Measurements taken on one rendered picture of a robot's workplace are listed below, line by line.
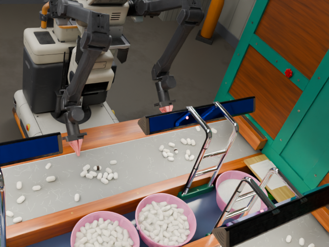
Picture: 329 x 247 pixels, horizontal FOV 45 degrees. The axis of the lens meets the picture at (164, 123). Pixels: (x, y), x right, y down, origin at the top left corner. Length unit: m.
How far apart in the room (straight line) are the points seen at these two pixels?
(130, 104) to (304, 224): 1.93
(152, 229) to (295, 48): 1.07
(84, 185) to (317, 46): 1.21
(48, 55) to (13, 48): 1.46
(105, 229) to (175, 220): 0.30
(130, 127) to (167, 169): 0.30
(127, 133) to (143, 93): 1.61
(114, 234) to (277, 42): 1.20
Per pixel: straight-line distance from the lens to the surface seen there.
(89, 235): 1.63
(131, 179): 1.84
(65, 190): 1.75
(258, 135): 2.16
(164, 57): 1.96
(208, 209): 1.94
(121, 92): 3.54
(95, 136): 1.96
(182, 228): 1.75
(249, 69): 2.22
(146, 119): 1.59
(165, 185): 1.83
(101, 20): 1.61
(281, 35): 2.06
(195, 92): 3.83
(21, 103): 2.87
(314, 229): 2.06
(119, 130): 2.02
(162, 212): 1.76
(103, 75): 2.32
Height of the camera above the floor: 2.12
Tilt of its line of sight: 39 degrees down
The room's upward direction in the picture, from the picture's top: 19 degrees clockwise
